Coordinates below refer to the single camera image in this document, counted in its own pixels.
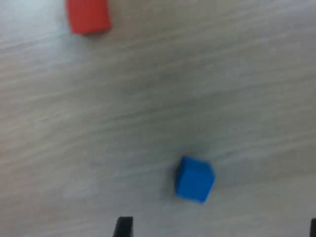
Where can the red cube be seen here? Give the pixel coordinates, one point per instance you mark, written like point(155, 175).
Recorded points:
point(89, 16)

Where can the blue cube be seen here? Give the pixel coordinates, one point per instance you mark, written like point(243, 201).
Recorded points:
point(193, 181)

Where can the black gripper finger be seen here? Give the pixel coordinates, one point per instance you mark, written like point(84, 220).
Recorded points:
point(313, 228)
point(123, 228)

